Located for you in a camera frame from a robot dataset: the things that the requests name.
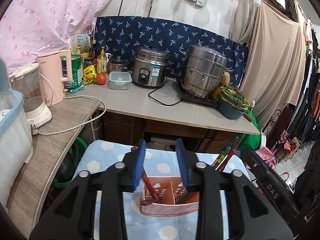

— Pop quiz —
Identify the navy floral cloth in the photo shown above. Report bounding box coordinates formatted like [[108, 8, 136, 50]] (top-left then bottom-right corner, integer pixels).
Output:
[[94, 16, 248, 88]]

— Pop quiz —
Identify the green canister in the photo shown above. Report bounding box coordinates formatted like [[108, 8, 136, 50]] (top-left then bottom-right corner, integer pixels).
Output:
[[64, 55, 83, 93]]

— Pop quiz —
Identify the beige hanging curtain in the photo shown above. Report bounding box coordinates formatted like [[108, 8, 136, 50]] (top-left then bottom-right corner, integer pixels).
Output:
[[229, 0, 306, 126]]

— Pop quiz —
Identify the silver rice cooker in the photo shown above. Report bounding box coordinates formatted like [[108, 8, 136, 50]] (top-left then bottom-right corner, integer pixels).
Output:
[[132, 47, 169, 88]]

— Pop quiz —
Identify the black induction cooktop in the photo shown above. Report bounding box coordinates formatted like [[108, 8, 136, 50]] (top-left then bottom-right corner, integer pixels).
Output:
[[181, 90, 219, 108]]

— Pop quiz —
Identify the red wavy chopstick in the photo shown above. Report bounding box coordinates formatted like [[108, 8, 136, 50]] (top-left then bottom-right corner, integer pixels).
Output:
[[216, 137, 239, 172]]

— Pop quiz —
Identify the red shopping bag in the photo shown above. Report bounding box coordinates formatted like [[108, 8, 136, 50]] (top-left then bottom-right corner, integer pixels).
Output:
[[280, 172, 290, 186]]

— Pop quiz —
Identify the pink electric kettle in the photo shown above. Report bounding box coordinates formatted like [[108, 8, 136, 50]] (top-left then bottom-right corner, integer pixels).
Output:
[[36, 49, 73, 106]]

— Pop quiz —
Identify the stainless steel steamer pot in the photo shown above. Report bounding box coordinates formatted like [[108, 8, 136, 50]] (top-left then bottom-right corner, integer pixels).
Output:
[[180, 45, 228, 98]]

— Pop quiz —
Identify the grey kitchen counter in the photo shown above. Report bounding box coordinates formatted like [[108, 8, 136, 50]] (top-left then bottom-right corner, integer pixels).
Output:
[[73, 79, 260, 135]]

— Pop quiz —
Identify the pink dotted curtain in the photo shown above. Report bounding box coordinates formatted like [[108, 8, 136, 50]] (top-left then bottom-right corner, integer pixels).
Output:
[[1, 0, 110, 73]]

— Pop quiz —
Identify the pink floral cloth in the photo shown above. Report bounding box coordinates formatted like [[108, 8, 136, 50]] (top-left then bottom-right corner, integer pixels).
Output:
[[256, 147, 276, 170]]

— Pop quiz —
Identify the green chopstick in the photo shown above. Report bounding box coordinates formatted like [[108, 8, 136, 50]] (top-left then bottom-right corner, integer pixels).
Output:
[[175, 192, 197, 204], [212, 147, 231, 170]]

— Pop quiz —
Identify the yellow snack packet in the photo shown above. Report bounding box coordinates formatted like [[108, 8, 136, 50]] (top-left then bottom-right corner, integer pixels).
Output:
[[83, 65, 97, 81]]

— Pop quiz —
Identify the white bin teal lid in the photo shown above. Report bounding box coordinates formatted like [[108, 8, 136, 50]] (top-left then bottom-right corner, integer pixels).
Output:
[[0, 60, 33, 210]]

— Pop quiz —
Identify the red tomato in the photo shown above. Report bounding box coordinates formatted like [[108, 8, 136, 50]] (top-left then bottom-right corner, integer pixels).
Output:
[[95, 73, 107, 85]]

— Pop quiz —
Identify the green bag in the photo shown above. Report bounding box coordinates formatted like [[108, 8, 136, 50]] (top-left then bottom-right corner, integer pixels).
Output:
[[237, 110, 261, 151]]

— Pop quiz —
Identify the pink perforated utensil holder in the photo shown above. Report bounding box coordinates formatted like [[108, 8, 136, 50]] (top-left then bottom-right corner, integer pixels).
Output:
[[139, 176, 199, 218]]

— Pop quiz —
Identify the bright red chopstick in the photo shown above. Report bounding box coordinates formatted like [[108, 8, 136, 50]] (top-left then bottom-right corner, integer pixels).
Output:
[[142, 168, 159, 199]]

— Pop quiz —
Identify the white power cable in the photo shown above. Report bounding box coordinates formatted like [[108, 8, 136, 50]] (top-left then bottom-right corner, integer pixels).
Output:
[[30, 74, 107, 137]]

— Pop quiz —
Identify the yellow oil bottle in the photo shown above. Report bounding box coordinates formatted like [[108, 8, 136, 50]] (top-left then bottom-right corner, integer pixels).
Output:
[[97, 46, 107, 74]]

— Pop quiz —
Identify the blue basin with vegetables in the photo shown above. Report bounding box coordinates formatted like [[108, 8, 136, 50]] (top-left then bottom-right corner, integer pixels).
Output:
[[218, 87, 250, 120]]

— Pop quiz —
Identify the clear food container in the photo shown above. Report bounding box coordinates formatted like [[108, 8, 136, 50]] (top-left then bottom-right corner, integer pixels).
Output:
[[107, 72, 132, 90]]

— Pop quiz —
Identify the small lidded pot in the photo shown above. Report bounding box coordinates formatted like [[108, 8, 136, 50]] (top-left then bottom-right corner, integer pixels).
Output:
[[107, 56, 129, 74]]

